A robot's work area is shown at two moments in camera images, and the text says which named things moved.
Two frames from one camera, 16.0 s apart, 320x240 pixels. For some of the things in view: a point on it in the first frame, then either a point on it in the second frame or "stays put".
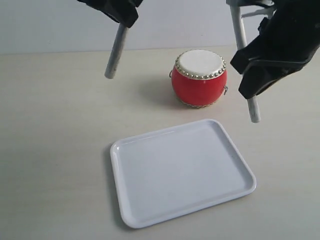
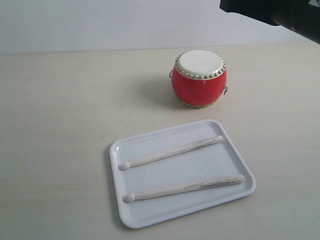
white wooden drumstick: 240,43 -> 188,186
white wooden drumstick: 116,51 -> 126,165
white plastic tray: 170,173 stays put
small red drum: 199,78 stays put
